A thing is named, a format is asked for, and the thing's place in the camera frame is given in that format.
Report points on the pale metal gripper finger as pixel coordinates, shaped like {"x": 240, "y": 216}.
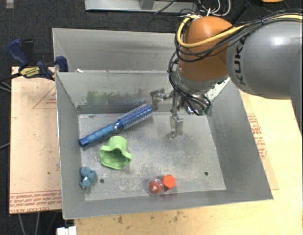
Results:
{"x": 156, "y": 97}
{"x": 176, "y": 126}

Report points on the blue hairbrush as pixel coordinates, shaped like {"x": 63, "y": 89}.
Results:
{"x": 131, "y": 117}

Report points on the grey metal bin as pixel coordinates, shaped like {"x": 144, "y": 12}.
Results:
{"x": 153, "y": 155}

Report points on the orange hexagonal block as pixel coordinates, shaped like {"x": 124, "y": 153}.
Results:
{"x": 169, "y": 182}

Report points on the red ball in clear capsule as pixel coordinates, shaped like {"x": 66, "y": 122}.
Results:
{"x": 155, "y": 187}

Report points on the light green flower-shaped cup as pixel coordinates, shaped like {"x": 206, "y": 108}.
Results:
{"x": 115, "y": 153}

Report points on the blue toy figure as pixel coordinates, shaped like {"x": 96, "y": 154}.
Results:
{"x": 87, "y": 176}

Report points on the brown cardboard board red print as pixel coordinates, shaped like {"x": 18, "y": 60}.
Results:
{"x": 33, "y": 143}

